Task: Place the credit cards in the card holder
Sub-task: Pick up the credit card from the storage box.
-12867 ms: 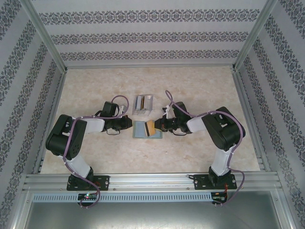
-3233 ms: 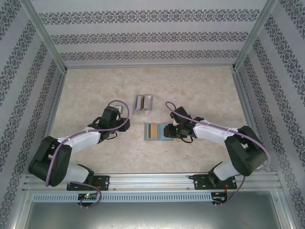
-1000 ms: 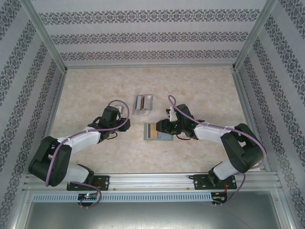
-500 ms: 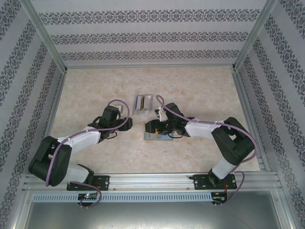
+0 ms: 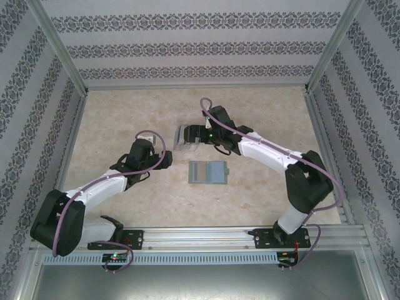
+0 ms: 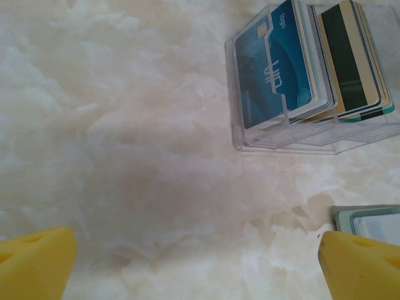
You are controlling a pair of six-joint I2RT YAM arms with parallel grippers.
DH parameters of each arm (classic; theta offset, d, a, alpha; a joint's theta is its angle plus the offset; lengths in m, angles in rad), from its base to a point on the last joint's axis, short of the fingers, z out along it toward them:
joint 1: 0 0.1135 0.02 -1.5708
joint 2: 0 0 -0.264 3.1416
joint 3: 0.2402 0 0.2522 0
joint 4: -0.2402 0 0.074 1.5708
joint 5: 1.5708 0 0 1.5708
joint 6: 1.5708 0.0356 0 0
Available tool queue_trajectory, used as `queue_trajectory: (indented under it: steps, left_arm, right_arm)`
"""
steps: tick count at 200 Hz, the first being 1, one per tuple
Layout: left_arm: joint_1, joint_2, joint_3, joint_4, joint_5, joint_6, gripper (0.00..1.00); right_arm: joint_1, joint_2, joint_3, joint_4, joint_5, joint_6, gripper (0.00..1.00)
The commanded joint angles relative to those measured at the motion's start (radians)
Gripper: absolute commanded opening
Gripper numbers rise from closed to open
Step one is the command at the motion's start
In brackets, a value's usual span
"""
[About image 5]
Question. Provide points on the clear plastic card box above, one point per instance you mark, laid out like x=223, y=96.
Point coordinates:
x=187, y=147

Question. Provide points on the blue credit card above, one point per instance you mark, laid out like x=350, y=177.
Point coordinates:
x=179, y=135

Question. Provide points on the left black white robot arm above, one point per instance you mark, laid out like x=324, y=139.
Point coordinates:
x=97, y=190

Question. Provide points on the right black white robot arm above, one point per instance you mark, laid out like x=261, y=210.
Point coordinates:
x=268, y=150

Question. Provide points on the small circuit board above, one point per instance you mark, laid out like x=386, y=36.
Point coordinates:
x=288, y=261
x=115, y=257

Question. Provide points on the grey metal panel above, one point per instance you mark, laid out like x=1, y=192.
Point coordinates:
x=200, y=282

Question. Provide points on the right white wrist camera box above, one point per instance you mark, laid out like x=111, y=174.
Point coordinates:
x=207, y=123

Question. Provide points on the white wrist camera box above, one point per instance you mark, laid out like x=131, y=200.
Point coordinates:
x=147, y=137
x=207, y=123

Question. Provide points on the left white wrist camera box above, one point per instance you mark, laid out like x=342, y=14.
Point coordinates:
x=147, y=137

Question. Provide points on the aluminium side rail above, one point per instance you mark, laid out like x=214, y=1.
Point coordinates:
x=325, y=137
x=67, y=140

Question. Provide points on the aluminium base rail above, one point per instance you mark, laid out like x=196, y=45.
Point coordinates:
x=200, y=237

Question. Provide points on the aluminium frame post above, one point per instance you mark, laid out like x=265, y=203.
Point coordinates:
x=336, y=43
x=57, y=47

